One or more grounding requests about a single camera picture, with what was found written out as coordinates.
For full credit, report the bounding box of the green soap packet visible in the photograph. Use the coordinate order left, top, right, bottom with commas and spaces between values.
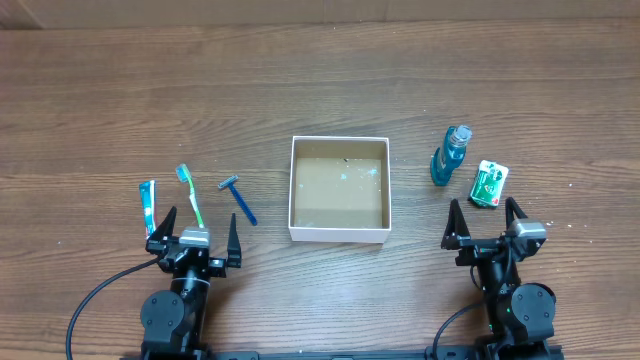
469, 160, 509, 208

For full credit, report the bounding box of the blue mouthwash bottle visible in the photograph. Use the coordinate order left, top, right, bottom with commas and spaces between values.
430, 125, 472, 186

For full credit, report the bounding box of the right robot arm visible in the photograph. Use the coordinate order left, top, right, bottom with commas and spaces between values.
425, 197, 564, 359

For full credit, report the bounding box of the blue disposable razor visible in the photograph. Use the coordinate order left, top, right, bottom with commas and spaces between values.
218, 175, 258, 226

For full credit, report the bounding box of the white cardboard box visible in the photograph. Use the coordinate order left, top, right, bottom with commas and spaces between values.
288, 136, 392, 244

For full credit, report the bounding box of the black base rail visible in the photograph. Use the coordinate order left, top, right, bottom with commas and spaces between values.
120, 346, 565, 360

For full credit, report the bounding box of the green white toothbrush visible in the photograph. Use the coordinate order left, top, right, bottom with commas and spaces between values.
176, 163, 205, 228

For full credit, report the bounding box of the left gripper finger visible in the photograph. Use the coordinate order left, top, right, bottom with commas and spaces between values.
149, 206, 177, 241
227, 213, 241, 261

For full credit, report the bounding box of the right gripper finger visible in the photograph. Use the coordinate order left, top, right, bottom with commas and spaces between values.
505, 197, 528, 229
443, 199, 471, 240

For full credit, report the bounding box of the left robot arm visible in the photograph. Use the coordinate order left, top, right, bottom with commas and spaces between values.
140, 208, 242, 359

